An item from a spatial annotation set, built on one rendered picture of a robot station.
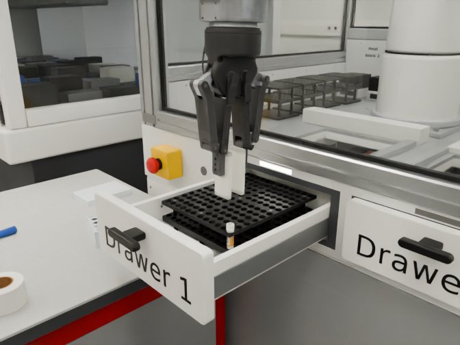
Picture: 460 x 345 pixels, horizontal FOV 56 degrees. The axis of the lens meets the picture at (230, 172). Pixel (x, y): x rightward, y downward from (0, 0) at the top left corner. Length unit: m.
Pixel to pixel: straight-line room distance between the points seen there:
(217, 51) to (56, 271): 0.53
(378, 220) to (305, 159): 0.17
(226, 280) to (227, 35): 0.33
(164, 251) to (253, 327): 0.49
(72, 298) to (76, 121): 0.78
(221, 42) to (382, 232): 0.38
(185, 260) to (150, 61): 0.64
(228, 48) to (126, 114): 1.02
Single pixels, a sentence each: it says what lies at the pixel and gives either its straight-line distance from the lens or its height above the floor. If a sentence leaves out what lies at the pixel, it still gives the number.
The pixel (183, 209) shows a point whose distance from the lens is 0.74.
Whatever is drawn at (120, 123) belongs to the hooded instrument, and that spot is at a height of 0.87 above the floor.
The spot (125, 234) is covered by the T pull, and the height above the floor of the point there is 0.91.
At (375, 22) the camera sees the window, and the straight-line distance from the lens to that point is 0.71.
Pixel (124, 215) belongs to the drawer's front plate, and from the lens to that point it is 0.70.
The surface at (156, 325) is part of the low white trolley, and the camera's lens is 0.94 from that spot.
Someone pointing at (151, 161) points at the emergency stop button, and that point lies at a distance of 1.04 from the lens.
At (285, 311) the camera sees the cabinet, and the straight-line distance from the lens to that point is 0.96.
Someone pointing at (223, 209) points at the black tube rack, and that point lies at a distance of 0.74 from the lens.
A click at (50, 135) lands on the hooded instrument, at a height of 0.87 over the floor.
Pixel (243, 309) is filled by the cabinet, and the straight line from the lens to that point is 1.06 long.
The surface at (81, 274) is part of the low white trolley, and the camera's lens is 0.87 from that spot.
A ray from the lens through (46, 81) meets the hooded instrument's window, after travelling 1.43.
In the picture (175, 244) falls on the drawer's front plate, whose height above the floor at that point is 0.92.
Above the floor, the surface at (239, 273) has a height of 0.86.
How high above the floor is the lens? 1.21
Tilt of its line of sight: 19 degrees down
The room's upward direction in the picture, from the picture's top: straight up
